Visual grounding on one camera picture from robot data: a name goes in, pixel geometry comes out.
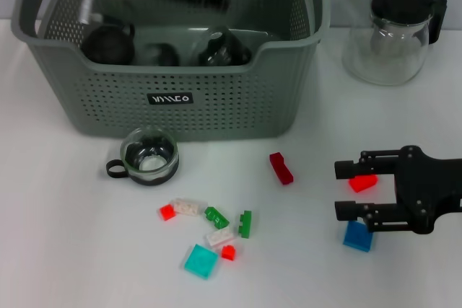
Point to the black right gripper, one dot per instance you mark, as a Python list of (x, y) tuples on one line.
[(429, 189)]

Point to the glass teacup black sleeve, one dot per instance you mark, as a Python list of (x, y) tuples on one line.
[(162, 55), (223, 48), (149, 163)]

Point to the white toy brick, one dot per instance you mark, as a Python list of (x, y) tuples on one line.
[(220, 238), (187, 207)]

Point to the orange red pointed block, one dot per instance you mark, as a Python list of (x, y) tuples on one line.
[(362, 184)]

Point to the blue square flat block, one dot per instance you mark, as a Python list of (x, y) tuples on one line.
[(357, 239)]

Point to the dark red long block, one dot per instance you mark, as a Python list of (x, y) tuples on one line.
[(281, 169)]

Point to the grey perforated storage bin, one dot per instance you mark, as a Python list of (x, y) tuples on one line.
[(216, 106)]

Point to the teal square flat block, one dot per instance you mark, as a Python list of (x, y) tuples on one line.
[(201, 261)]

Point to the small round black teapot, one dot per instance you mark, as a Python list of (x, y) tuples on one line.
[(106, 46)]

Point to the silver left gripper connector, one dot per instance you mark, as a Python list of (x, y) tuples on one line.
[(87, 6)]

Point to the green toy brick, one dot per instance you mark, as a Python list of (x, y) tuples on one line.
[(216, 217), (245, 225)]

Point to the glass pitcher black lid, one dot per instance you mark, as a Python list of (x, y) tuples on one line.
[(393, 44)]

